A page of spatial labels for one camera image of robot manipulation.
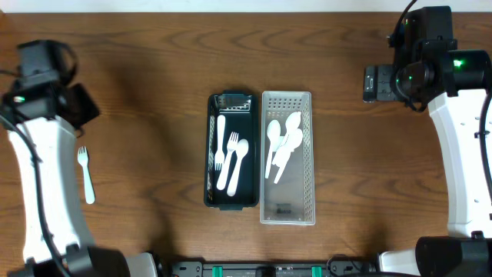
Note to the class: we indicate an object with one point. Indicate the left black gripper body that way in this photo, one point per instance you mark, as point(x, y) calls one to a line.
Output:
point(82, 109)

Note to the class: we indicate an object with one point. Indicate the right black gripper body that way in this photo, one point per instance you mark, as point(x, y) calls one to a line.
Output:
point(383, 80)

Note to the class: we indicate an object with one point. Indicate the white plastic spoon diagonal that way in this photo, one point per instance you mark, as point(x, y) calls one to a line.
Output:
point(292, 123)

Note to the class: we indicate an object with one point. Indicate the white plastic spoon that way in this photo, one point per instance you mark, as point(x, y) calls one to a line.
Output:
point(284, 152)
point(273, 134)
point(241, 152)

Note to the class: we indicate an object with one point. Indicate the white plastic utensil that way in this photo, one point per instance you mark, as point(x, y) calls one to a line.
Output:
point(219, 155)

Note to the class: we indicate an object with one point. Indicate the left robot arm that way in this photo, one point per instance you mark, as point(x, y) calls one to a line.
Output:
point(41, 112)

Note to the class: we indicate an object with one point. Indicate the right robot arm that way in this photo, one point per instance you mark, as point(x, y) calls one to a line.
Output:
point(431, 74)

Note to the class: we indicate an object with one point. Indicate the black plastic basket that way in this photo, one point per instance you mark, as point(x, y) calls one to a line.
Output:
point(241, 113)

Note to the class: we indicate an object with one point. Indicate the clear plastic basket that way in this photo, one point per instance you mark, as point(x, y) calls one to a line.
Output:
point(292, 200)

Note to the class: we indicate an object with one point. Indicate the black mounting rail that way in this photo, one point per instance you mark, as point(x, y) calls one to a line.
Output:
point(338, 265)

